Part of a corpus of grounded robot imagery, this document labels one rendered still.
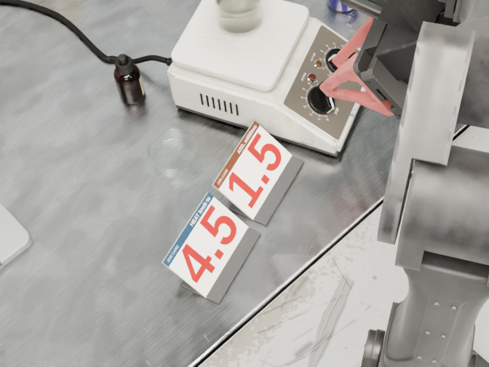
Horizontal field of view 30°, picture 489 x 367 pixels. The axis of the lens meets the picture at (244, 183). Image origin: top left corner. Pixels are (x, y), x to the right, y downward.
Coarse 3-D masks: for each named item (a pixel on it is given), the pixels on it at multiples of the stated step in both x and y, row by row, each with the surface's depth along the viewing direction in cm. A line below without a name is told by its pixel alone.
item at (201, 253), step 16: (208, 208) 93; (208, 224) 93; (224, 224) 94; (240, 224) 95; (192, 240) 91; (208, 240) 92; (224, 240) 93; (176, 256) 90; (192, 256) 91; (208, 256) 92; (192, 272) 91; (208, 272) 92
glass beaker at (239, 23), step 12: (216, 0) 95; (228, 0) 93; (240, 0) 93; (252, 0) 94; (216, 12) 97; (228, 12) 95; (240, 12) 94; (252, 12) 95; (228, 24) 96; (240, 24) 96; (252, 24) 97; (240, 36) 98
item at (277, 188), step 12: (264, 132) 98; (288, 156) 99; (288, 168) 99; (300, 168) 99; (276, 180) 98; (288, 180) 98; (264, 192) 97; (276, 192) 97; (264, 204) 96; (276, 204) 96; (252, 216) 96; (264, 216) 96
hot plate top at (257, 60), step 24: (264, 0) 101; (192, 24) 99; (216, 24) 99; (264, 24) 99; (288, 24) 98; (192, 48) 98; (216, 48) 97; (240, 48) 97; (264, 48) 97; (288, 48) 97; (216, 72) 96; (240, 72) 95; (264, 72) 95
